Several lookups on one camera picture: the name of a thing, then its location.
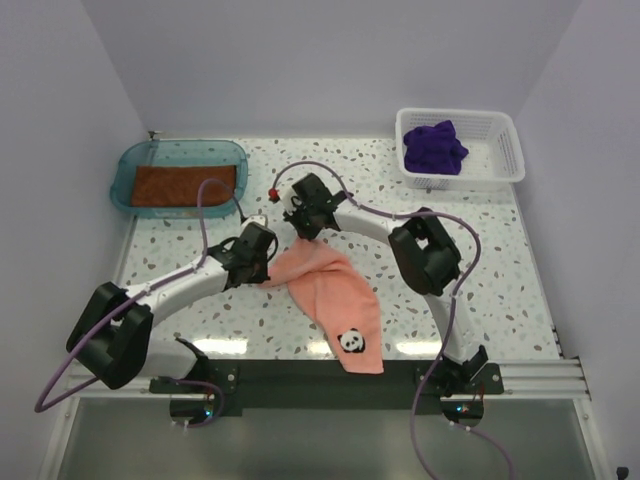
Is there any aluminium frame rail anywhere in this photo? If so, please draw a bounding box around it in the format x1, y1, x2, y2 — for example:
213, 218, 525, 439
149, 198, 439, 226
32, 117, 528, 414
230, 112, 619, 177
76, 359, 591, 400

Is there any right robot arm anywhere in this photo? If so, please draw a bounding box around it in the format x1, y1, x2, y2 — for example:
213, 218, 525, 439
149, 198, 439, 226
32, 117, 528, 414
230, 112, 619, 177
279, 174, 488, 396

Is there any purple towel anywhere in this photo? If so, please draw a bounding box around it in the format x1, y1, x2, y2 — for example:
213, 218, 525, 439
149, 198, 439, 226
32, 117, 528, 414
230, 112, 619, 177
403, 120, 469, 176

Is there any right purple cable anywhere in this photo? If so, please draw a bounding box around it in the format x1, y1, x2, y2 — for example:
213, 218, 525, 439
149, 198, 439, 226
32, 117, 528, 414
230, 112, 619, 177
272, 160, 516, 480

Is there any purple cable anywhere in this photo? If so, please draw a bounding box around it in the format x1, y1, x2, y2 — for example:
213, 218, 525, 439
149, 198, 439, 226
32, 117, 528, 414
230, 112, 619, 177
272, 160, 516, 480
33, 178, 251, 429

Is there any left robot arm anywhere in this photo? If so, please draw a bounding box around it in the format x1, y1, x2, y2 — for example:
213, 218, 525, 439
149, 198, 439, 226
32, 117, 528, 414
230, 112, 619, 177
66, 215, 277, 393

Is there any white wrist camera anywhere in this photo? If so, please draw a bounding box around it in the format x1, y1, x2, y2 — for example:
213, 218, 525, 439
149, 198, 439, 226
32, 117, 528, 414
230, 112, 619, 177
268, 187, 298, 214
241, 214, 268, 228

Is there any blue transparent plastic tray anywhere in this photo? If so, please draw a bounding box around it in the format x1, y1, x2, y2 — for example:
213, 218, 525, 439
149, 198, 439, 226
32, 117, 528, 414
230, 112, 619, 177
109, 139, 249, 219

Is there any brown towel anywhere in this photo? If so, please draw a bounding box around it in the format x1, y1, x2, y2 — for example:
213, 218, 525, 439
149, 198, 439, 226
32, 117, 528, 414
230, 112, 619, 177
131, 165, 236, 208

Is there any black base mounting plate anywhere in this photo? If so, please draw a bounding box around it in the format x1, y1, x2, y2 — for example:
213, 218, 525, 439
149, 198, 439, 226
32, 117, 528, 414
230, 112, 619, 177
149, 359, 504, 419

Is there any pink towel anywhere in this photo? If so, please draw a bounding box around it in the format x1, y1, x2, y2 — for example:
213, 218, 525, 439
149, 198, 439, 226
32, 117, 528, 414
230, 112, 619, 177
261, 238, 384, 375

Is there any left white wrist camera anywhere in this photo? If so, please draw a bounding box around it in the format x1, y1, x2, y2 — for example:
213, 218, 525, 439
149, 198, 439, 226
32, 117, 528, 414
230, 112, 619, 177
241, 214, 268, 228

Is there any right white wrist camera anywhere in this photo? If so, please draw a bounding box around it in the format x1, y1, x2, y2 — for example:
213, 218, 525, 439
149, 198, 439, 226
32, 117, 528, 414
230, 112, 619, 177
268, 187, 298, 214

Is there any white plastic basket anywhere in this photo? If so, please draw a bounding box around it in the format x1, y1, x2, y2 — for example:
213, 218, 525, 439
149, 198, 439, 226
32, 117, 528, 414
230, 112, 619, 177
395, 107, 526, 192

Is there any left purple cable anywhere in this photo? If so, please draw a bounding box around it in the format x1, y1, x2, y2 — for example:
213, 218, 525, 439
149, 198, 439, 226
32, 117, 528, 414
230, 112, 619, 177
33, 178, 251, 429

